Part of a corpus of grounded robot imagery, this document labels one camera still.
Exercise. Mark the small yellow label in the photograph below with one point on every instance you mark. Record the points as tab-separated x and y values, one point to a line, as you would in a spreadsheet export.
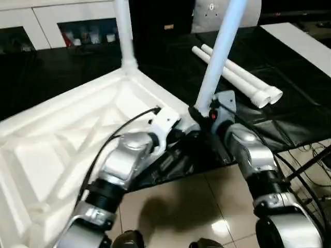
168	27

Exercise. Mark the black work mat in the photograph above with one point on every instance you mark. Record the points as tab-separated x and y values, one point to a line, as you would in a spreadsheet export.
289	103

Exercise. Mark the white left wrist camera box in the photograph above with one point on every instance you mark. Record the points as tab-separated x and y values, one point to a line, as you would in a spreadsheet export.
165	122

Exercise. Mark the white plastic table leg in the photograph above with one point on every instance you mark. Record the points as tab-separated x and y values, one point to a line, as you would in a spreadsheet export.
243	72
222	51
124	31
227	75

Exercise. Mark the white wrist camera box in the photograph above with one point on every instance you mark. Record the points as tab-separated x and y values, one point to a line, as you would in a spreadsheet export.
165	122
225	103

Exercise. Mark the black stand leg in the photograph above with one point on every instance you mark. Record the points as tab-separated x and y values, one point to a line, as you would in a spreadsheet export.
310	163

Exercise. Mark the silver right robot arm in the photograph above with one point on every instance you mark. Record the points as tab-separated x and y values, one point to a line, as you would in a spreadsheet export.
258	170

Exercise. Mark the light grey cushion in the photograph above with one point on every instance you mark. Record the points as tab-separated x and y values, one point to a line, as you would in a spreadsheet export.
204	13

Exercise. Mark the black cabinet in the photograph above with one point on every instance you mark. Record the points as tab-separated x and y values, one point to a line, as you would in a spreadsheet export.
160	26

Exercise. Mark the white flat board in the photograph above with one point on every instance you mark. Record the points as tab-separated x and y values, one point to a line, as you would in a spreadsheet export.
300	46

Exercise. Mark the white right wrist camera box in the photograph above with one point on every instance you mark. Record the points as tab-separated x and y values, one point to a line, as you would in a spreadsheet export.
225	103

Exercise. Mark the white plastic table top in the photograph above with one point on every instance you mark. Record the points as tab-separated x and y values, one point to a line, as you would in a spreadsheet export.
62	144

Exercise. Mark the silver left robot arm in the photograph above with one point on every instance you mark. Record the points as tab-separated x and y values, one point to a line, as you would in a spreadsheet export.
119	170

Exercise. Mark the white glass-door cabinet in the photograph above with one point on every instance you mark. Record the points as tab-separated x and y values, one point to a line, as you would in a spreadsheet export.
51	26

